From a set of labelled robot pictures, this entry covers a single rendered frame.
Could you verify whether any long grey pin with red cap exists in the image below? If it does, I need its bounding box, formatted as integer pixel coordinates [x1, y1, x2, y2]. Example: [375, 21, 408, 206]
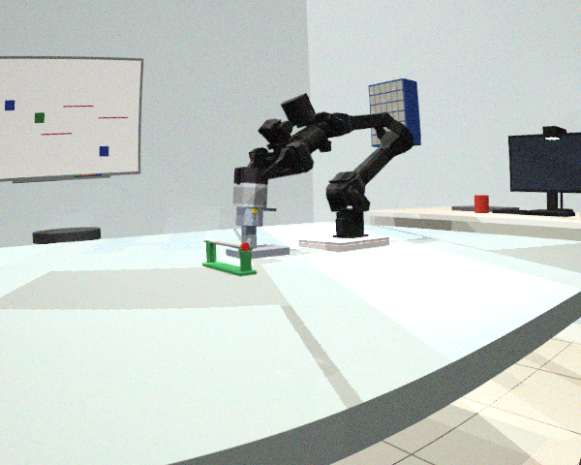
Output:
[203, 238, 250, 252]

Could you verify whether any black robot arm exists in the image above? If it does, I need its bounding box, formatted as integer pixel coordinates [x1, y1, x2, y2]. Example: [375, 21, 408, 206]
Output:
[258, 93, 414, 238]

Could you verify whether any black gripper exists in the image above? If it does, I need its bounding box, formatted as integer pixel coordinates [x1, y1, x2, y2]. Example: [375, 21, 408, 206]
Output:
[247, 133, 315, 181]

